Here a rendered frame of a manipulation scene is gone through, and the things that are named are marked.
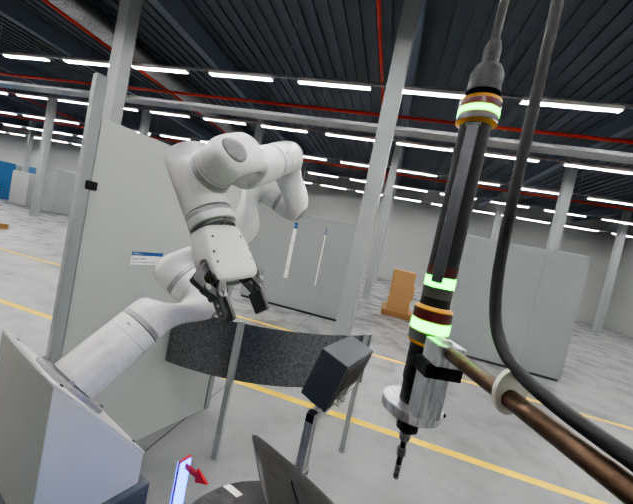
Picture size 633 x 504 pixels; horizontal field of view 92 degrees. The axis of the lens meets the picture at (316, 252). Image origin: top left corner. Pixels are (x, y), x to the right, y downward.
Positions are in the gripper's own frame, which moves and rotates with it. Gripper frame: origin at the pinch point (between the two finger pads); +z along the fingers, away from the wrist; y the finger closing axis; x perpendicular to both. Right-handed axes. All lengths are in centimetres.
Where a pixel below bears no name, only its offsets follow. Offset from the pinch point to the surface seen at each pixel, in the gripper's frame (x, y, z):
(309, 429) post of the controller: -34, -45, 39
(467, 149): 40.0, 2.5, -4.6
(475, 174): 39.5, 1.6, -1.9
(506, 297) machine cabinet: 26, -612, 116
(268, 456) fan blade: 13.2, 17.9, 15.3
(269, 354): -113, -129, 20
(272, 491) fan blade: 16.1, 21.3, 16.2
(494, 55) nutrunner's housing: 46.7, 0.1, -13.0
